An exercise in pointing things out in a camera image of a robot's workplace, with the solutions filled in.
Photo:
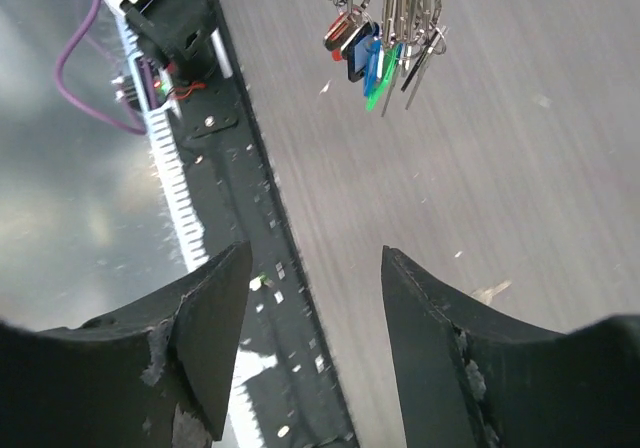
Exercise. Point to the keyring with tagged keys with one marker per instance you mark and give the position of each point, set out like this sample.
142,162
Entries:
395,48

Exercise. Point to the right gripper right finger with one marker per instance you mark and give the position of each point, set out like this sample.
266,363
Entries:
468,375

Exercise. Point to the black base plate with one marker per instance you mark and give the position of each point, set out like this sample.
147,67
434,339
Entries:
285,390

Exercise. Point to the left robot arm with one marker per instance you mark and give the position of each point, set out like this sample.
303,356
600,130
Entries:
181,36

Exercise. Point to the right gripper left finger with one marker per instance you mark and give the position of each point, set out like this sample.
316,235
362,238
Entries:
156,372

